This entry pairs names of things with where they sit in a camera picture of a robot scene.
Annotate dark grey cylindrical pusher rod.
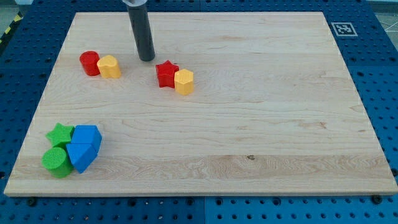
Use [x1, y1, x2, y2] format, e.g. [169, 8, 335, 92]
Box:
[127, 5, 155, 62]

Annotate silver rod mount collar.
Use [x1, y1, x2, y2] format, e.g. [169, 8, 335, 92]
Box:
[122, 0, 147, 7]

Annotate red star block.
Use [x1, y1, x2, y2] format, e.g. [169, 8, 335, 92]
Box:
[155, 60, 179, 88]

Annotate yellow hexagon block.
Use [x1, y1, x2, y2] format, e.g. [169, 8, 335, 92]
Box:
[174, 69, 194, 95]

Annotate blue hexagon block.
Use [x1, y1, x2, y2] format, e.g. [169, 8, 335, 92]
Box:
[71, 125, 102, 153]

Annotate green star block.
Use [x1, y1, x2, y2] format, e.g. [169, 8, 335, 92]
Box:
[45, 123, 75, 149]

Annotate yellow heart block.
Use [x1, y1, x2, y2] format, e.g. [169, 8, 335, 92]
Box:
[96, 55, 121, 78]

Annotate red cylinder block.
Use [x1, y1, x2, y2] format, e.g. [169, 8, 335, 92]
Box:
[80, 50, 100, 76]

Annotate blue triangular block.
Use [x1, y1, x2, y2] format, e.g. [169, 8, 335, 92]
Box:
[67, 143, 98, 173]

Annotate light wooden board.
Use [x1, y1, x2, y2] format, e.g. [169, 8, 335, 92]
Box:
[4, 12, 397, 197]

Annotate green cylinder block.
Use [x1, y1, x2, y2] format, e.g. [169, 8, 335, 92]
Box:
[41, 147, 73, 179]

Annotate white fiducial marker tag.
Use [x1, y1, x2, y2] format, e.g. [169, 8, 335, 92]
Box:
[331, 22, 358, 37]

